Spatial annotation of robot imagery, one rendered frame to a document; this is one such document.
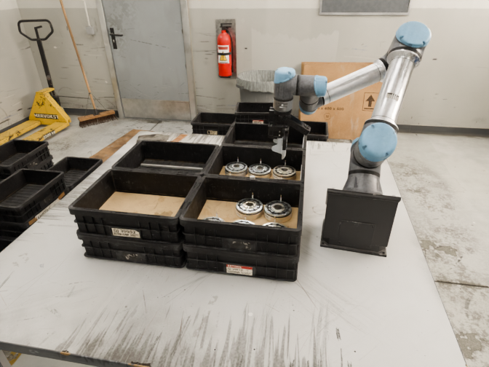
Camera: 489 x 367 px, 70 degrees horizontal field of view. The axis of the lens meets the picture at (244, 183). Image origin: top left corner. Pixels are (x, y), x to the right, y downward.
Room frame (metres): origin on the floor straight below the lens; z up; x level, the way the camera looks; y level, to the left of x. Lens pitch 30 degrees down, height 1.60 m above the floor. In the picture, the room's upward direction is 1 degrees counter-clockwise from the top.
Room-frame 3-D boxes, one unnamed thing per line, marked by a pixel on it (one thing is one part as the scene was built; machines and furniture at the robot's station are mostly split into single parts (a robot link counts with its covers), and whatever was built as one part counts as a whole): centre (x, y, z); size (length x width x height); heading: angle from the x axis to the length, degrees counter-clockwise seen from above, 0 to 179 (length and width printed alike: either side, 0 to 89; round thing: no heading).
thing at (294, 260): (1.03, 0.00, 0.76); 0.40 x 0.30 x 0.12; 80
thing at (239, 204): (1.09, -0.02, 0.86); 0.10 x 0.10 x 0.01
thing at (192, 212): (1.03, 0.00, 0.87); 0.40 x 0.30 x 0.11; 80
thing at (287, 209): (1.07, -0.12, 0.86); 0.10 x 0.10 x 0.01
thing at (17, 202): (1.71, 1.28, 0.37); 0.40 x 0.30 x 0.45; 169
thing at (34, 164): (2.18, 1.60, 0.37); 0.40 x 0.30 x 0.45; 170
